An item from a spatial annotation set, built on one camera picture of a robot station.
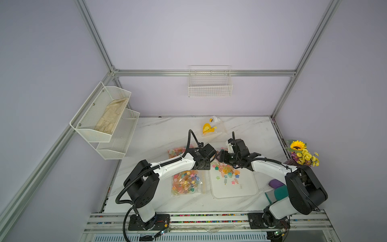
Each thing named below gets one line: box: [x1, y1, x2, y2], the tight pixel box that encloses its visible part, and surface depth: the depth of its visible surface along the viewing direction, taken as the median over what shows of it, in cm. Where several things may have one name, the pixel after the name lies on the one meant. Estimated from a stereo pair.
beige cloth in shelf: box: [93, 96, 129, 136], surface depth 81 cm
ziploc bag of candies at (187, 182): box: [171, 169, 204, 197], surface depth 87 cm
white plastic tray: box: [209, 141, 259, 199], surface depth 88 cm
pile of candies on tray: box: [212, 162, 241, 186], surface depth 92 cm
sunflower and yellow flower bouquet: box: [285, 139, 320, 167], surface depth 73 cm
